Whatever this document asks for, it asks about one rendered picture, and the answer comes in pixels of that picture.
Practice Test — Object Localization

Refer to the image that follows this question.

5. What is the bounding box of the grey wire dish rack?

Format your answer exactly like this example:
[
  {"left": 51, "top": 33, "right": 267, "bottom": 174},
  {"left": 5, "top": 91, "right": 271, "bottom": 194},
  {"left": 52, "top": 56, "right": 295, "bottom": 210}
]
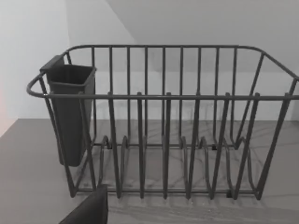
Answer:
[{"left": 26, "top": 44, "right": 299, "bottom": 200}]

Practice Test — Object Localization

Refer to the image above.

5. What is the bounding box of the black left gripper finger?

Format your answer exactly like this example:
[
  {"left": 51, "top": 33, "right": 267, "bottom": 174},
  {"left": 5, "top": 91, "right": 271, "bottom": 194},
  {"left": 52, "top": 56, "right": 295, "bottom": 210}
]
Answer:
[{"left": 58, "top": 183, "right": 109, "bottom": 224}]

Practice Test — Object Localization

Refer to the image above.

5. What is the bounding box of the dark grey cutlery holder cup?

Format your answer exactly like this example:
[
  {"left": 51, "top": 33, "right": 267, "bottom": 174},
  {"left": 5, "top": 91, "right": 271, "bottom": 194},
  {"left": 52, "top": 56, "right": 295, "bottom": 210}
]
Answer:
[{"left": 39, "top": 55, "right": 97, "bottom": 167}]

